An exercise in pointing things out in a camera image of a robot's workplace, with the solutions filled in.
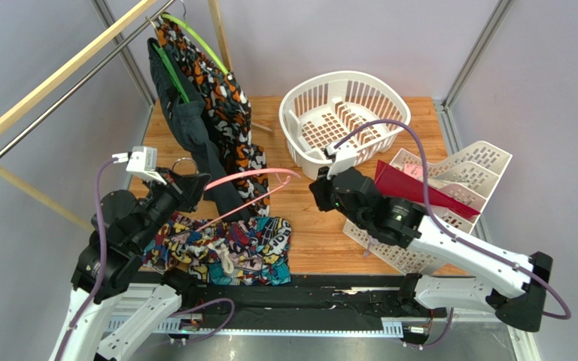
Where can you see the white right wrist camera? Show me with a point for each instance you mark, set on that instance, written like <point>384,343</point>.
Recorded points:
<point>343,158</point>

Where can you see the dark grey shorts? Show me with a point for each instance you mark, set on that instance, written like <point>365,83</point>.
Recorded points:
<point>188,122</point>

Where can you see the pink sticky note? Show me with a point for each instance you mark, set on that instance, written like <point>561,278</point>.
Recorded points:
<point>414,171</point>

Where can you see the metal hanging rod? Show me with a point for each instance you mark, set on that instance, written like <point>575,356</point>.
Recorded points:
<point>77,86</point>

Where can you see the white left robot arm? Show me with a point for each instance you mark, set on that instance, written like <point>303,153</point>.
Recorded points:
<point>106,267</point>

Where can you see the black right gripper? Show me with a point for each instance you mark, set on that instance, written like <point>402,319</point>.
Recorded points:
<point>330,186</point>

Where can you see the aluminium frame post left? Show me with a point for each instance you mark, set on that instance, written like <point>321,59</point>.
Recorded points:
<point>105,14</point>

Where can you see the red plastic folder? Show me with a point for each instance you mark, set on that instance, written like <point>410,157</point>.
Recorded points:
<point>393,182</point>

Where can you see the colourful comic print shorts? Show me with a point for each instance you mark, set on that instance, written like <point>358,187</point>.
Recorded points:
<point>250,252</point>

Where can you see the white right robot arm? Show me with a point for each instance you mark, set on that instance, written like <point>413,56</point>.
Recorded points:
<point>511,286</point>

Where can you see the orange camouflage print shorts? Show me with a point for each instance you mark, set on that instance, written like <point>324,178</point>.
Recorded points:
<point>228,109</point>

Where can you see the white tiered file organizer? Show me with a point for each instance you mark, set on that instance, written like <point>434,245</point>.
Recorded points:
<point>460,188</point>

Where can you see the aluminium frame post right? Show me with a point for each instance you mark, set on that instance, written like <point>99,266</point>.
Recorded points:
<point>493,23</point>

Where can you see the white slotted cable duct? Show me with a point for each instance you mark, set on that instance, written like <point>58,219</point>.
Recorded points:
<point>387,328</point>

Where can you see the wooden clothes rack frame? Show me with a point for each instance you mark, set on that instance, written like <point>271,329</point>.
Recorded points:
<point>10,117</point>

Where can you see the dark green clothes hanger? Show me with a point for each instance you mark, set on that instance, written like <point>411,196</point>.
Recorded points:
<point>171,71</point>

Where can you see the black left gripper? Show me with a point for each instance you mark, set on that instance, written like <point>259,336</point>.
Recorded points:
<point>187,189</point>

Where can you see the white plastic laundry basket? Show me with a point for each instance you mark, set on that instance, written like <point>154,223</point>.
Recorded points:
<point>322,110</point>

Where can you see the aluminium frame post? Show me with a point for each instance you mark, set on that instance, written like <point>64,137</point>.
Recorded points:
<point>105,14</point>
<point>493,23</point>

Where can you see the light green clothes hanger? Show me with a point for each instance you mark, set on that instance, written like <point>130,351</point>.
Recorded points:
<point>201,42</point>

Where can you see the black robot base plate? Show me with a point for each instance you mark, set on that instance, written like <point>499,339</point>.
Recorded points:
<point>348,302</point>

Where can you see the pink clothes hanger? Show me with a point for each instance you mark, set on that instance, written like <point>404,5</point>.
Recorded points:
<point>252,187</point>

